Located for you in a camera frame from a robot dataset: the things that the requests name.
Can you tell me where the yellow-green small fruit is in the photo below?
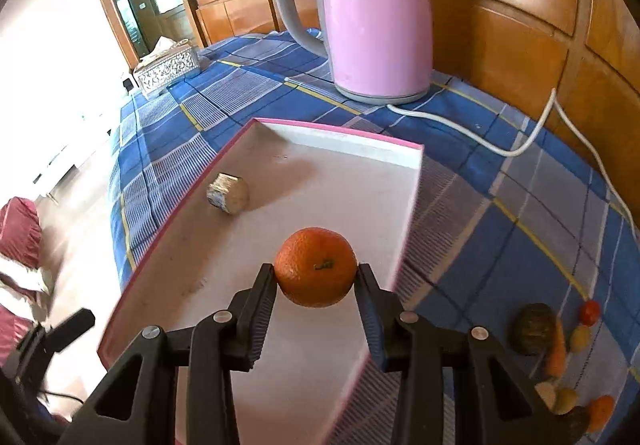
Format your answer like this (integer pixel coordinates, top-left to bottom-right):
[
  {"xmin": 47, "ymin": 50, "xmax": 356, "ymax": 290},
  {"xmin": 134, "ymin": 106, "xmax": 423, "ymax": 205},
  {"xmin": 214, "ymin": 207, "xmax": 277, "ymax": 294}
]
[{"xmin": 554, "ymin": 387, "xmax": 580, "ymax": 415}]

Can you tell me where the small orange fruit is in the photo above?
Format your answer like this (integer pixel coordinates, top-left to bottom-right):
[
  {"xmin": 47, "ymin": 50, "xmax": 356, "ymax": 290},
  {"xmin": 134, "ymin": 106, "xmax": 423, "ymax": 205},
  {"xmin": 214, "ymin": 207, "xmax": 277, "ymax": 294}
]
[{"xmin": 585, "ymin": 395, "xmax": 616, "ymax": 433}]

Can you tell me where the patterned tissue box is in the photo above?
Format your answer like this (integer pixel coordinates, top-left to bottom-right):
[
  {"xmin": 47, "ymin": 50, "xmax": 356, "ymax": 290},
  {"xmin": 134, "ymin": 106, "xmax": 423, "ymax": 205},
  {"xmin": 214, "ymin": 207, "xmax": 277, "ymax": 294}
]
[{"xmin": 132, "ymin": 38, "xmax": 201, "ymax": 98}]

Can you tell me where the blue checked tablecloth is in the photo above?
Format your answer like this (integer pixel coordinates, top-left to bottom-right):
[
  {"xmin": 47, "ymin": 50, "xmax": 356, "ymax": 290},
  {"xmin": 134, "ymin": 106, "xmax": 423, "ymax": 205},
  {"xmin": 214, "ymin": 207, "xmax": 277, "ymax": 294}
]
[{"xmin": 107, "ymin": 28, "xmax": 640, "ymax": 445}]

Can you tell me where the white power cable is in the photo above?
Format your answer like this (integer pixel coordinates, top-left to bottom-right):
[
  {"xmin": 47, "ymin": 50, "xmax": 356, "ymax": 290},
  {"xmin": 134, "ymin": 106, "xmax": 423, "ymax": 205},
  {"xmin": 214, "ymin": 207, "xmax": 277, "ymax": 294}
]
[{"xmin": 387, "ymin": 88, "xmax": 640, "ymax": 221}]

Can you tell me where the small carrot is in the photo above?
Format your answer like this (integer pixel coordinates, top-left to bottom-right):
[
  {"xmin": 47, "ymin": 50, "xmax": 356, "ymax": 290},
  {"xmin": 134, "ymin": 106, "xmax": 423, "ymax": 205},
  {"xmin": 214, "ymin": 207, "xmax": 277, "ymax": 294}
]
[{"xmin": 544, "ymin": 317, "xmax": 568, "ymax": 378}]

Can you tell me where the foil-wrapped round piece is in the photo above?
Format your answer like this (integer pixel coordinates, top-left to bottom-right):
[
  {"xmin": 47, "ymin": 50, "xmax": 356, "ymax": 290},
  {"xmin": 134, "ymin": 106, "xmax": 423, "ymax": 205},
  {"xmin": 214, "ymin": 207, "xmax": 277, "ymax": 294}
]
[{"xmin": 206, "ymin": 172, "xmax": 250, "ymax": 214}]

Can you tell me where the small red tomato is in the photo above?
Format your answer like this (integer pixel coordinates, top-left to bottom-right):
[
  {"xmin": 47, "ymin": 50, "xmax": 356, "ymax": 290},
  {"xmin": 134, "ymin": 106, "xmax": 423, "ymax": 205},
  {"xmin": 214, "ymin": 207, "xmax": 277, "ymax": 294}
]
[{"xmin": 579, "ymin": 300, "xmax": 602, "ymax": 326}]

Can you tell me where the dark cut fruit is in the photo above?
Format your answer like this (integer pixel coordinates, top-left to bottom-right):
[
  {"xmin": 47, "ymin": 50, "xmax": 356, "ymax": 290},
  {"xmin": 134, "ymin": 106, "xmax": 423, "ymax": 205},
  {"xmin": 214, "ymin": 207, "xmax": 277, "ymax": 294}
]
[{"xmin": 555, "ymin": 406, "xmax": 592, "ymax": 441}]

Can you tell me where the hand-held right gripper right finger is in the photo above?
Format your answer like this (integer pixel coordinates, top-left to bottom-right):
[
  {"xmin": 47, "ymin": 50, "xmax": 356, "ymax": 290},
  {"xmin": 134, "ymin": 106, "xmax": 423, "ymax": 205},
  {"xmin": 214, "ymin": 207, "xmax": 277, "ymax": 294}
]
[{"xmin": 356, "ymin": 264, "xmax": 571, "ymax": 445}]

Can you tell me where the pink electric kettle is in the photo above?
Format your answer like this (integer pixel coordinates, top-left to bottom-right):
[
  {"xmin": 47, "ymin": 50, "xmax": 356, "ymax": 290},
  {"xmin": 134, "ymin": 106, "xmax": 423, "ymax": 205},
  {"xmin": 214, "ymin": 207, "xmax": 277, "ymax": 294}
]
[{"xmin": 272, "ymin": 0, "xmax": 433, "ymax": 105}]

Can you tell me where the white fruit piece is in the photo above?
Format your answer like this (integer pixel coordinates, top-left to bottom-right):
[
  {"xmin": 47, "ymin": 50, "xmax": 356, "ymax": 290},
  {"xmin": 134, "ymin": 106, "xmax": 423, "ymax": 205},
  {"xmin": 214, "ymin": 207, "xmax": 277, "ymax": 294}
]
[{"xmin": 534, "ymin": 381, "xmax": 557, "ymax": 411}]

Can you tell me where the small beige round fruit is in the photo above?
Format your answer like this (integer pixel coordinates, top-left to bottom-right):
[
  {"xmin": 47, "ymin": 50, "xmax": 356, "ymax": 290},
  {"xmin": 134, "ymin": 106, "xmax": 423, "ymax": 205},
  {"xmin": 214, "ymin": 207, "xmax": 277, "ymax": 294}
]
[{"xmin": 570, "ymin": 324, "xmax": 592, "ymax": 353}]

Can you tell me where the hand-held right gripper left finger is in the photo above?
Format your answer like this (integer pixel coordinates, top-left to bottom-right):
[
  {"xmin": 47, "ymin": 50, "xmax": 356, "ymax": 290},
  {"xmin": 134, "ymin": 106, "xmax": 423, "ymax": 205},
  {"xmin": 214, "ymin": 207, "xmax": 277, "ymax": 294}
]
[{"xmin": 60, "ymin": 264, "xmax": 279, "ymax": 445}]

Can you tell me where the pink-rimmed white tray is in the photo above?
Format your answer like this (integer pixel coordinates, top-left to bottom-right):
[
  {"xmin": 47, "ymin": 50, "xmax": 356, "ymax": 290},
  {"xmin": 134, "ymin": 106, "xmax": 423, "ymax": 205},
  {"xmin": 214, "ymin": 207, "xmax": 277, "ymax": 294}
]
[{"xmin": 97, "ymin": 118, "xmax": 425, "ymax": 445}]

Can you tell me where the mandarin orange with green stem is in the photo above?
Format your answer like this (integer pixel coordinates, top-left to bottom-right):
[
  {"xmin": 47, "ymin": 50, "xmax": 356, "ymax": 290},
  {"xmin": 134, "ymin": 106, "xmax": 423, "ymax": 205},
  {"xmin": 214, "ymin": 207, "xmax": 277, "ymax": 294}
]
[{"xmin": 274, "ymin": 227, "xmax": 359, "ymax": 308}]

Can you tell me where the dark brown round fruit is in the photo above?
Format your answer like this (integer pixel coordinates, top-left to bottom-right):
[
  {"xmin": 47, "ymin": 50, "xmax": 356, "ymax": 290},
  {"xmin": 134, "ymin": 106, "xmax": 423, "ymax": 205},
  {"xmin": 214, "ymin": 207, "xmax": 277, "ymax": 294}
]
[{"xmin": 510, "ymin": 303, "xmax": 558, "ymax": 356}]

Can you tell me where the wooden wardrobe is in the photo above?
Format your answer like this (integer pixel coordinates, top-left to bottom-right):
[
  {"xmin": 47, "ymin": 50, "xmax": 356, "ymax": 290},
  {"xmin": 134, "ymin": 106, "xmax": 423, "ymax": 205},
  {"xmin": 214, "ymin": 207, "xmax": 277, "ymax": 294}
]
[{"xmin": 175, "ymin": 0, "xmax": 640, "ymax": 196}]

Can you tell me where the red cushioned chair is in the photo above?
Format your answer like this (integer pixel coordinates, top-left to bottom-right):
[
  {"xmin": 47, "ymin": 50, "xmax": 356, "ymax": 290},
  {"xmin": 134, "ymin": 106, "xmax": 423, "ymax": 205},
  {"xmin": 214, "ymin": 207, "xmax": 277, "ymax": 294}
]
[{"xmin": 0, "ymin": 196, "xmax": 51, "ymax": 356}]

